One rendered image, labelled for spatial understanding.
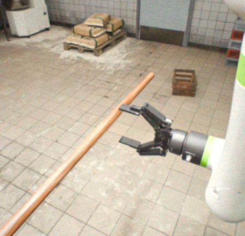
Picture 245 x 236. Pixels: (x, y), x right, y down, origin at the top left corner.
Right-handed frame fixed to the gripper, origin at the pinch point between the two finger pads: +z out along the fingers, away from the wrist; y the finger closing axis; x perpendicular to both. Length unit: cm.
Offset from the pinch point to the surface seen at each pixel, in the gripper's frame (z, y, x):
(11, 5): 405, 49, 295
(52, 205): 70, 120, 15
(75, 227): 44, 120, 9
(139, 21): 175, 81, 416
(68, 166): 4.8, -0.2, -23.1
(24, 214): 4.8, -0.4, -38.6
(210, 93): -9, 120, 252
